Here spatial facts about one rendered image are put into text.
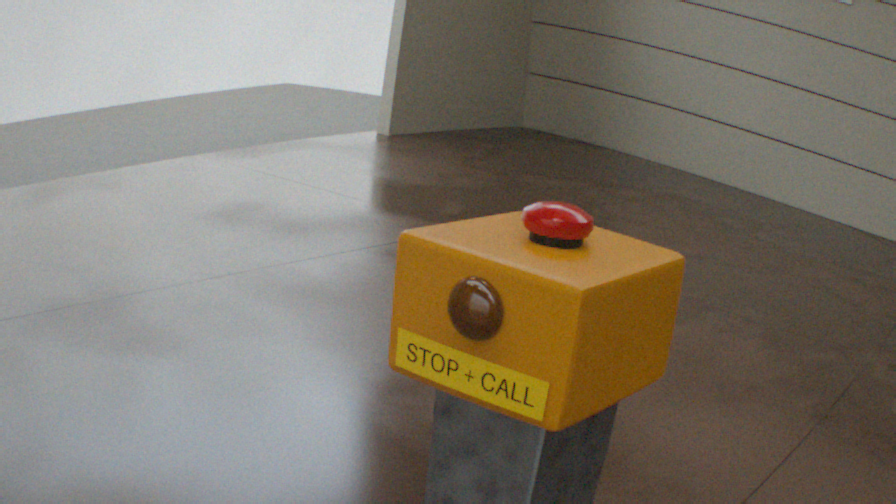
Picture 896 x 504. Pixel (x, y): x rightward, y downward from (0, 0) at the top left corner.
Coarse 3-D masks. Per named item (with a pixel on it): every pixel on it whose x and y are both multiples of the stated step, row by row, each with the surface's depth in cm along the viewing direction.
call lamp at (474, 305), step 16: (464, 288) 54; (480, 288) 53; (448, 304) 55; (464, 304) 54; (480, 304) 53; (496, 304) 53; (464, 320) 54; (480, 320) 53; (496, 320) 53; (464, 336) 54; (480, 336) 54
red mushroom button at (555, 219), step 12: (540, 204) 58; (552, 204) 58; (564, 204) 58; (528, 216) 57; (540, 216) 57; (552, 216) 56; (564, 216) 56; (576, 216) 57; (588, 216) 57; (528, 228) 57; (540, 228) 56; (552, 228) 56; (564, 228) 56; (576, 228) 56; (588, 228) 57
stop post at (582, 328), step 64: (448, 256) 55; (512, 256) 54; (576, 256) 56; (640, 256) 57; (448, 320) 56; (512, 320) 53; (576, 320) 51; (640, 320) 56; (448, 384) 56; (512, 384) 54; (576, 384) 52; (640, 384) 58; (448, 448) 60; (512, 448) 57; (576, 448) 58
